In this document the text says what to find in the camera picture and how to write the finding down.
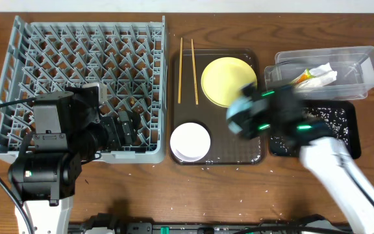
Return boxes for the rice and nut shells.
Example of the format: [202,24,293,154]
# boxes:
[269,104,352,157]

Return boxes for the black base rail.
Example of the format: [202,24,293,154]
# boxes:
[68,213,353,234]

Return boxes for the white paper napkin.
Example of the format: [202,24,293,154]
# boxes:
[294,63,338,88]

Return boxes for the yellow round plate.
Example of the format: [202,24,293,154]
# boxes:
[201,57,258,107]

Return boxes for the light blue bowl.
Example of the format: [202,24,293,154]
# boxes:
[226,96,266,137]

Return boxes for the black rectangular tray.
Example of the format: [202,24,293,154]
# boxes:
[269,97,361,159]

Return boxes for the grey plastic dishwasher rack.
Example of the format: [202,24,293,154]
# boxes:
[0,17,168,164]

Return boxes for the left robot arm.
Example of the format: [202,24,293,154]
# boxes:
[8,86,141,233]

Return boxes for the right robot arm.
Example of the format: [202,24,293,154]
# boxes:
[226,83,374,233]

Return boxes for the white pink bowl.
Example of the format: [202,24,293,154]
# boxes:
[169,122,211,162]

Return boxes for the wooden chopstick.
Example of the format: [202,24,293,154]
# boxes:
[177,38,183,104]
[191,39,199,105]

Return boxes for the green orange snack wrapper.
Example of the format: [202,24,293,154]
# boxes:
[291,69,316,85]

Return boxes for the dark brown serving tray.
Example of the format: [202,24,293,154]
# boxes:
[170,48,266,166]

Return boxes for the clear plastic waste bin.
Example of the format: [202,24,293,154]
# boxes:
[264,45,374,100]

